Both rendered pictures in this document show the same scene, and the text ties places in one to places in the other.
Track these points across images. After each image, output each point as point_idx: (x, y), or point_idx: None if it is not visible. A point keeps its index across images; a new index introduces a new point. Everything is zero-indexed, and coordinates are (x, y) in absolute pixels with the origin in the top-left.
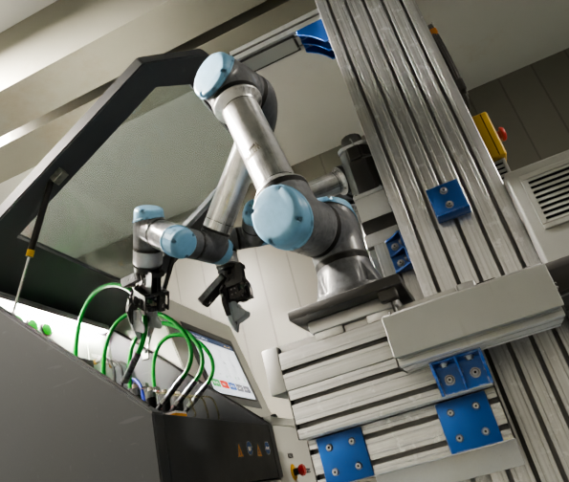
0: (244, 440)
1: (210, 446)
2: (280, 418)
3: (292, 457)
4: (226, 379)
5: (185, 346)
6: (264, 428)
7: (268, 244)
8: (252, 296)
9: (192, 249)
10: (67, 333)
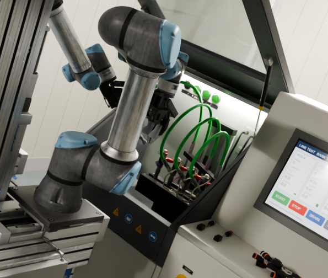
0: (125, 210)
1: (91, 190)
2: (197, 240)
3: (189, 273)
4: (310, 206)
5: (269, 150)
6: (159, 225)
7: (164, 79)
8: (154, 121)
9: (67, 78)
10: (233, 105)
